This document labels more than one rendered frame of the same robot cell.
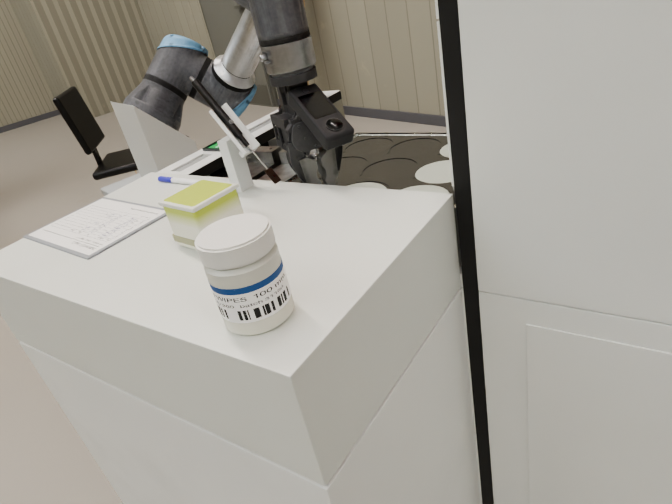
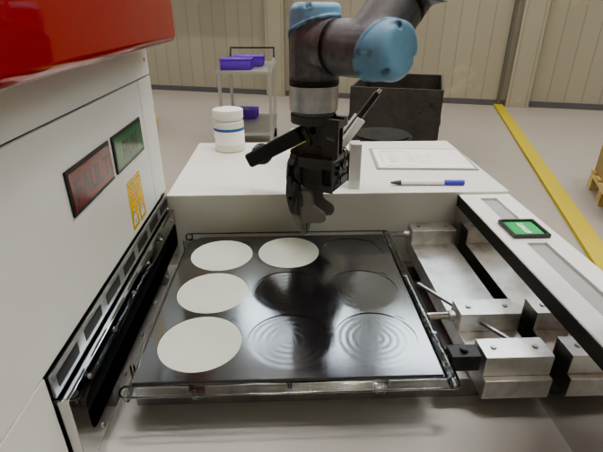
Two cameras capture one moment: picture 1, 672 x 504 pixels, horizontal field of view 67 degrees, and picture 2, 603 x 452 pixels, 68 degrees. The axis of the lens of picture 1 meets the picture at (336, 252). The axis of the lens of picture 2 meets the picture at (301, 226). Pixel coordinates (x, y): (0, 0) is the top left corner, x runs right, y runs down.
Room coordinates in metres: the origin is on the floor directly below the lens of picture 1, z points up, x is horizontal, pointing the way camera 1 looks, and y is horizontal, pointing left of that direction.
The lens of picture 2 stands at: (1.30, -0.47, 1.27)
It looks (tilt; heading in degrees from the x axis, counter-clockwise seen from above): 26 degrees down; 138
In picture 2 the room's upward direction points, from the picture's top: straight up
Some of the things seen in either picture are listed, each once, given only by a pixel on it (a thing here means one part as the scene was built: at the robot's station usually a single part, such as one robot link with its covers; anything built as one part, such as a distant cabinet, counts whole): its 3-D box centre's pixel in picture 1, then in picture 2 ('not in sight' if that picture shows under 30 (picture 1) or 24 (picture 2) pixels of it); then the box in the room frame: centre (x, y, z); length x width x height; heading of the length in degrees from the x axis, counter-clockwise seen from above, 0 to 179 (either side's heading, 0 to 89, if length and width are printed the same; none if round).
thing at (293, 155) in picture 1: (302, 155); not in sight; (0.77, 0.02, 1.00); 0.05 x 0.02 x 0.09; 111
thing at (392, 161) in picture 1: (389, 170); (287, 291); (0.89, -0.13, 0.90); 0.34 x 0.34 x 0.01; 50
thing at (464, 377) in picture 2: not in sight; (336, 385); (1.02, -0.16, 0.84); 0.50 x 0.02 x 0.03; 50
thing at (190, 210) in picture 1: (206, 215); not in sight; (0.62, 0.15, 1.00); 0.07 x 0.07 x 0.07; 45
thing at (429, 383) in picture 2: (429, 135); (292, 387); (1.03, -0.24, 0.90); 0.37 x 0.01 x 0.01; 50
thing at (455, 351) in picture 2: not in sight; (462, 356); (1.13, -0.06, 0.90); 0.04 x 0.02 x 0.03; 50
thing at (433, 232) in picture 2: not in sight; (431, 232); (0.92, 0.19, 0.89); 0.08 x 0.03 x 0.03; 50
